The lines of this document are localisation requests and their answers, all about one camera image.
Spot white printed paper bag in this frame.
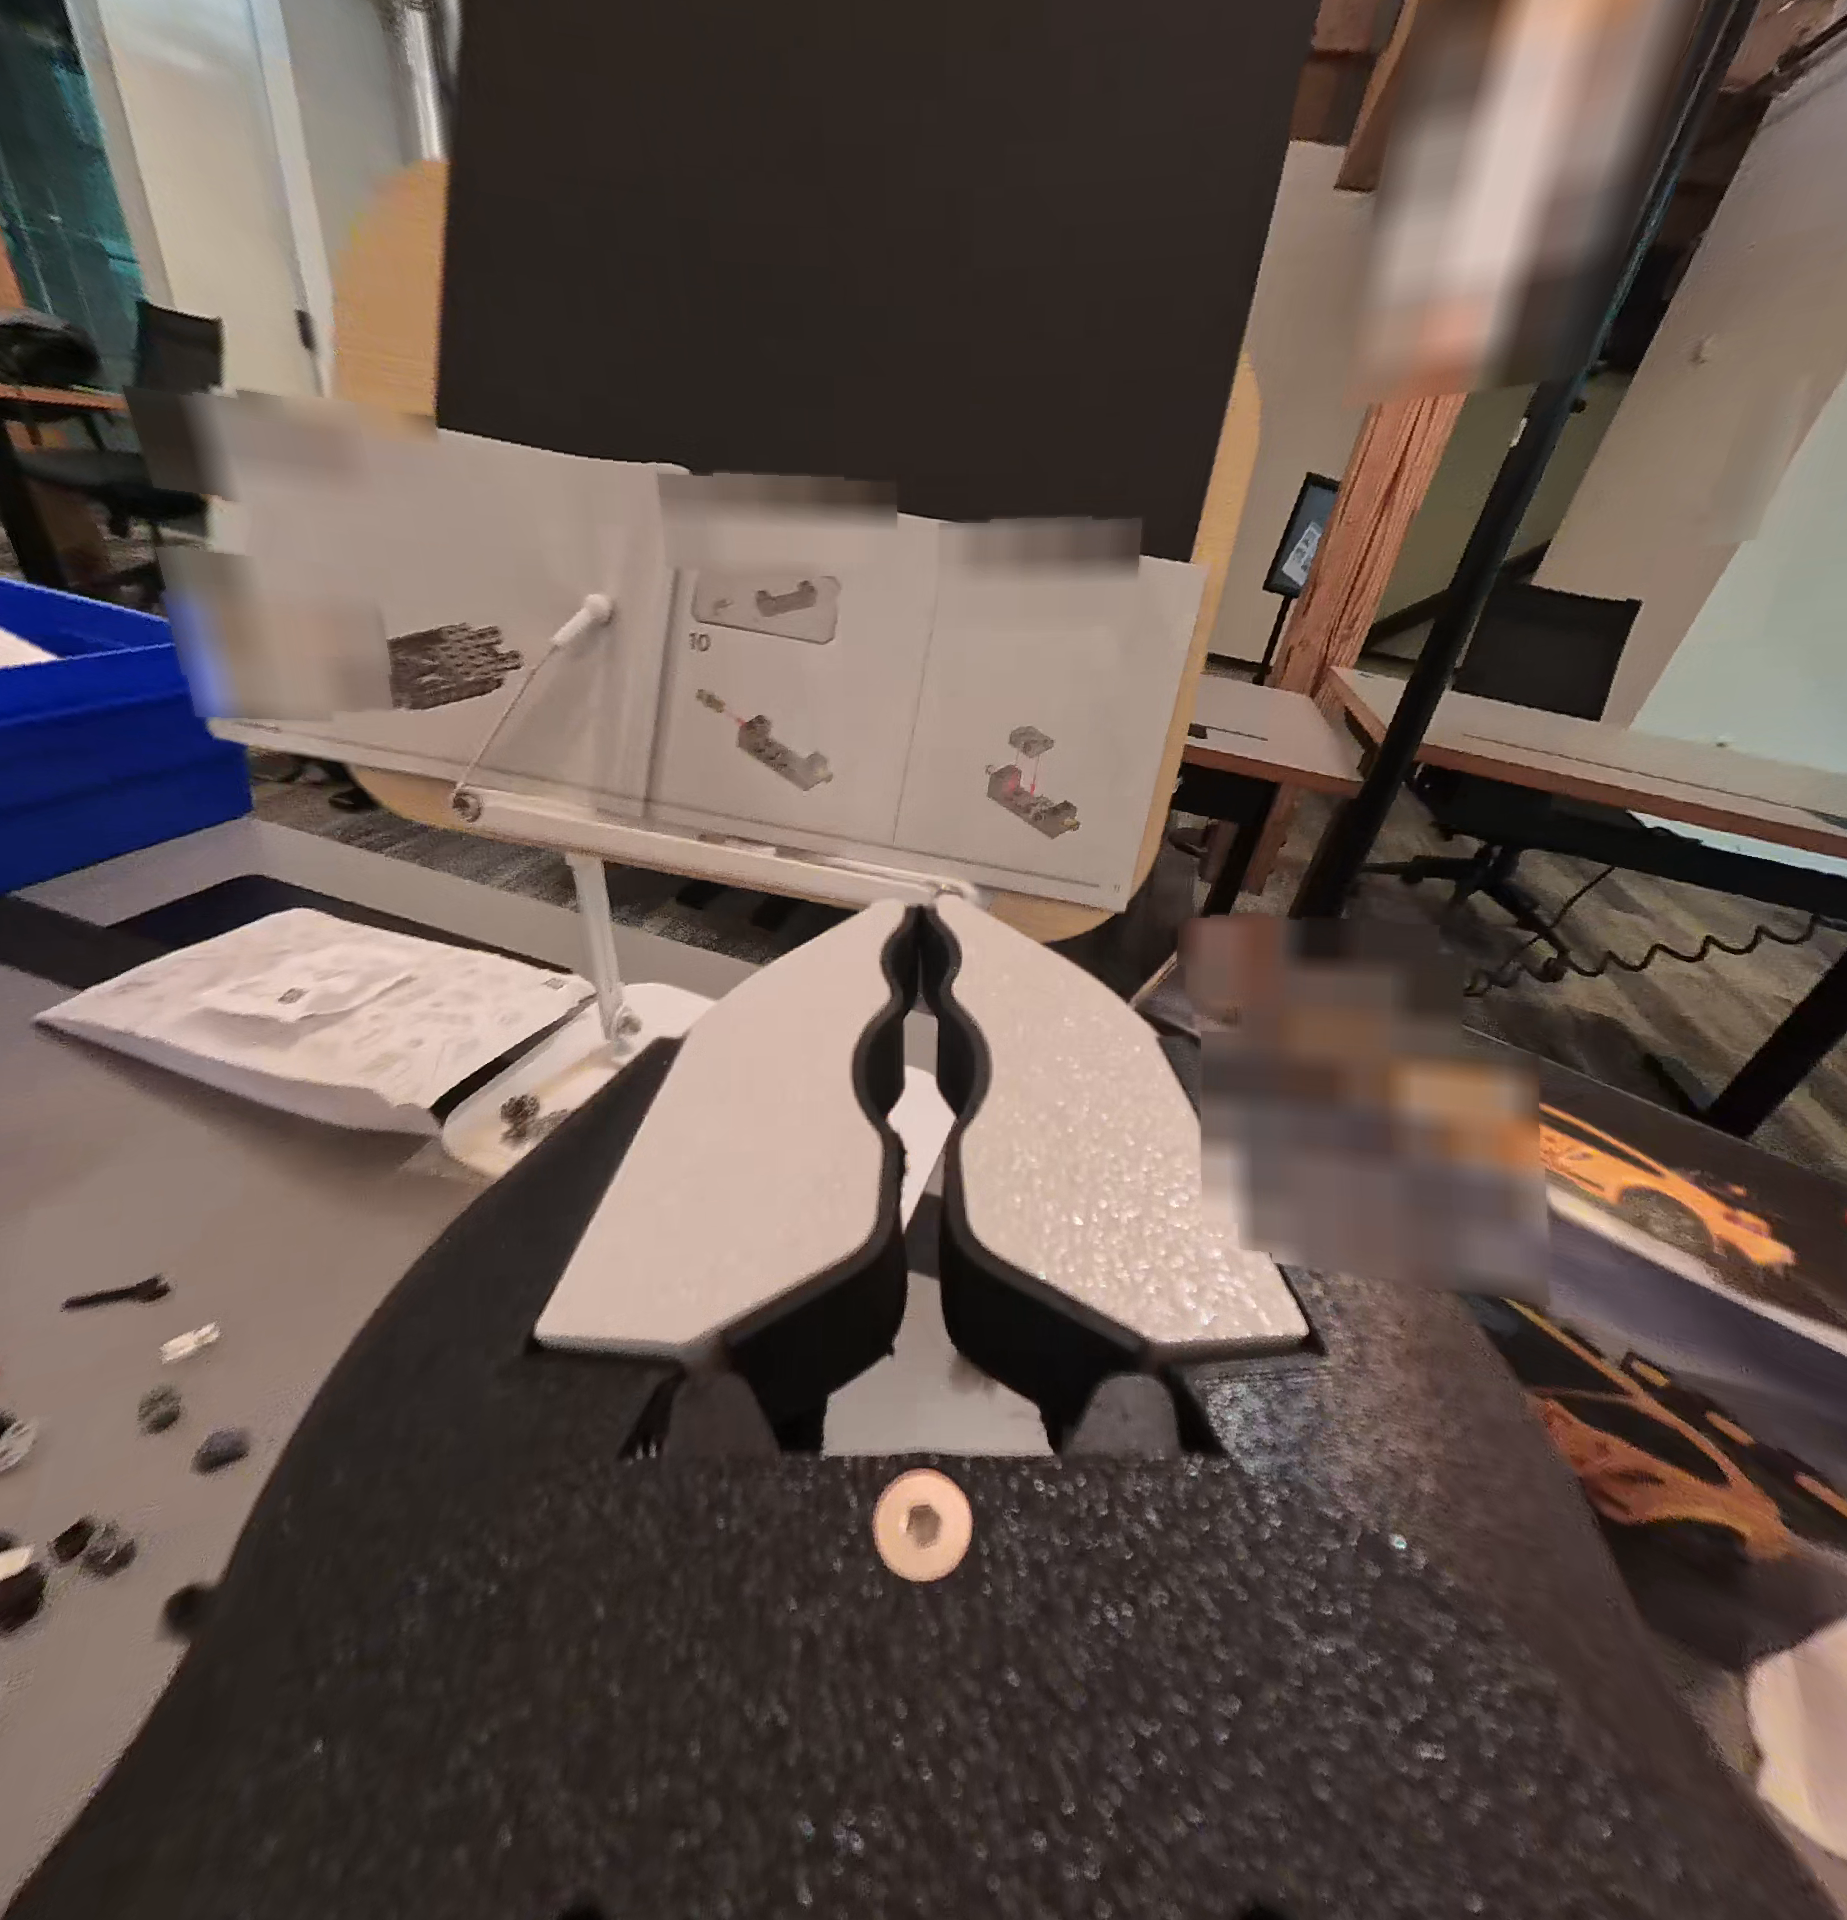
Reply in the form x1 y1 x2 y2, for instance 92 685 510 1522
32 905 597 1138

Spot scattered small toy bricks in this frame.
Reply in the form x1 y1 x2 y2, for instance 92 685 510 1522
0 1273 261 1748

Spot blue plastic bin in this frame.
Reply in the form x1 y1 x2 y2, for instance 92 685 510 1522
0 577 254 905

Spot black swivel chair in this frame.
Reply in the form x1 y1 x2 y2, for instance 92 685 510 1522
15 299 229 543

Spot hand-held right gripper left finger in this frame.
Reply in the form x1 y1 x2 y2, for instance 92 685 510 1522
534 901 922 1448

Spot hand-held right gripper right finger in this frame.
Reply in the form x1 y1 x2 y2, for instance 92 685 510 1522
923 901 1311 1448

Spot grey-topped office table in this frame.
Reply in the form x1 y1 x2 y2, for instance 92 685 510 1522
1183 674 1369 913

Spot long background table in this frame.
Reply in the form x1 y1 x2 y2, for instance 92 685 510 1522
1319 664 1847 1142

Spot black stand pole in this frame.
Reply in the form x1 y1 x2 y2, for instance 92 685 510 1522
1290 0 1760 919

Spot small white printed bag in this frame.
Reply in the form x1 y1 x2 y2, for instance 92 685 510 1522
189 958 423 1035

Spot toy car box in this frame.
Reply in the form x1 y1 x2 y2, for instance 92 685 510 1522
1464 1026 1847 1583

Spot orange-edged office table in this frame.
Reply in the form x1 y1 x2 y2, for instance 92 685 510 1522
0 375 132 594

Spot black partition panel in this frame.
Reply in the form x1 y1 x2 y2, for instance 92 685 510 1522
434 0 1323 571

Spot black coiled cable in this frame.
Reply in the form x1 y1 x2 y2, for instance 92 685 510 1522
1464 898 1831 1005

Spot grey desk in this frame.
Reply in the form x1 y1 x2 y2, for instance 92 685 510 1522
0 817 805 1920

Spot black bag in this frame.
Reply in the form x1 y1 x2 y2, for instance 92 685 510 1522
0 305 100 388

